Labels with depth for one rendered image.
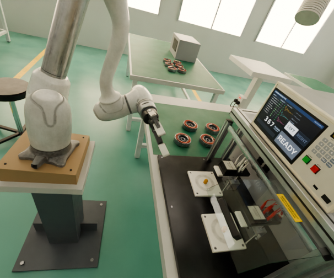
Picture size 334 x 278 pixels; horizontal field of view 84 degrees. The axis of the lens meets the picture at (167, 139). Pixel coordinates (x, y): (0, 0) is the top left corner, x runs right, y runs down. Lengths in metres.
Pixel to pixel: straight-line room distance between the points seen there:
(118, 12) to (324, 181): 0.85
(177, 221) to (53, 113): 0.64
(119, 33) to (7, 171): 0.68
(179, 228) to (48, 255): 1.00
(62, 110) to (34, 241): 1.06
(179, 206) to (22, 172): 0.65
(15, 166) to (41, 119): 0.23
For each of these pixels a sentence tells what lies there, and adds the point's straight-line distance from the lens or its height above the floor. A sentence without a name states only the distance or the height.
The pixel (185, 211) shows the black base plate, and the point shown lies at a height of 0.77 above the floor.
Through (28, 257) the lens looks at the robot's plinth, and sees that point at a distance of 1.62.
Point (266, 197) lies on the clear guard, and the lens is 0.69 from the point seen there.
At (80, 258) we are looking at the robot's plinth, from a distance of 1.56.
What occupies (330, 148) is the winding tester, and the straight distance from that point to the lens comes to 0.71.
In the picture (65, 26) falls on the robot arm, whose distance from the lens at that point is 0.92.
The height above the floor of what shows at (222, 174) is 0.89.
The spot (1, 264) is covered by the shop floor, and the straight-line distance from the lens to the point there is 1.67.
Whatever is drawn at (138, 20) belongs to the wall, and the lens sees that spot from 5.07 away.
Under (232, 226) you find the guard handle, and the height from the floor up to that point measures 1.06.
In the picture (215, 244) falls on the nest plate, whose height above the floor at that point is 0.78.
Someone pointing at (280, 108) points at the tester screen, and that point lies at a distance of 0.83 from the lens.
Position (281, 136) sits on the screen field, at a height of 1.18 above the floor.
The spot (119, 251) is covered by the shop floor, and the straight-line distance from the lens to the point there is 1.58.
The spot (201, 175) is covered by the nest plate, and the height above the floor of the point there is 0.78.
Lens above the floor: 1.49
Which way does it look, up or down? 38 degrees down
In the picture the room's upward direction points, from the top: 18 degrees clockwise
